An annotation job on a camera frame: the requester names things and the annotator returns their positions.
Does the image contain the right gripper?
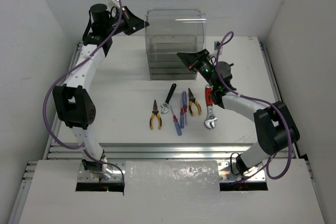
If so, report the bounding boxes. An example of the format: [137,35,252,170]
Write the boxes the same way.
[178,48,218,89]

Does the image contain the clear acrylic box cover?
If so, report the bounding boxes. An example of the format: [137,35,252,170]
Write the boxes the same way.
[144,8,208,82]

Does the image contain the red handle adjustable wrench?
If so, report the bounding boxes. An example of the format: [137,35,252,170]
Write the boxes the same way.
[204,84,217,130]

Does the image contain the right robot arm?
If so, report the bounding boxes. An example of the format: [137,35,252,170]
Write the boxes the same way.
[177,49,300,175]

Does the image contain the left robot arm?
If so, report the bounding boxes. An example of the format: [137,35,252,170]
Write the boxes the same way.
[52,4,149,180]

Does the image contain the smoky bottom tray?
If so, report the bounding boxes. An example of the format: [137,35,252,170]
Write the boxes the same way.
[150,68,197,80]

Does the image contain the smoky tray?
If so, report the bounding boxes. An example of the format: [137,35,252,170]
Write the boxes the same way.
[150,68,197,80]
[146,42,197,62]
[149,61,188,69]

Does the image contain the smoky middle tray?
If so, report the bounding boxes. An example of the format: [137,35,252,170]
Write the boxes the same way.
[149,61,188,69]

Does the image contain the smoky top tray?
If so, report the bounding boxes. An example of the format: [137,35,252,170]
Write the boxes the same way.
[146,42,197,62]

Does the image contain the yellow pliers right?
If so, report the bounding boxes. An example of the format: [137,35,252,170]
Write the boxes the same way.
[188,88,202,116]

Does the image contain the red blue small screwdriver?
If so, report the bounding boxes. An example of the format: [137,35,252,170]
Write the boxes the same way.
[180,100,185,129]

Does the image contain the red clear screwdriver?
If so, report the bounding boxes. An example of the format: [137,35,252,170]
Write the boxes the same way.
[170,106,182,136]

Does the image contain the yellow long-nose pliers left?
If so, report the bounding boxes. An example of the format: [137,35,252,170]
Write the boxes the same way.
[150,100,162,130]

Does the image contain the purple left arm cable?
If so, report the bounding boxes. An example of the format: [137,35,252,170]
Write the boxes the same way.
[43,0,127,185]

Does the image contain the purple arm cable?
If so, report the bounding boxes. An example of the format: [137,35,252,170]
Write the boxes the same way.
[43,0,127,185]
[214,31,293,183]

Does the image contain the blue handle screwdriver long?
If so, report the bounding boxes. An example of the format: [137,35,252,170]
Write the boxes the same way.
[182,91,187,125]

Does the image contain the black handle adjustable wrench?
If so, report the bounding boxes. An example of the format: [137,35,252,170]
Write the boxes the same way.
[161,83,176,114]

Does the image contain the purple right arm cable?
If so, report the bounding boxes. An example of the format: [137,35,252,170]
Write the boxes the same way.
[214,31,293,183]

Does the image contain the aluminium frame rail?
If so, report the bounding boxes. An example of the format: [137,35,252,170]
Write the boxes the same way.
[7,39,314,219]

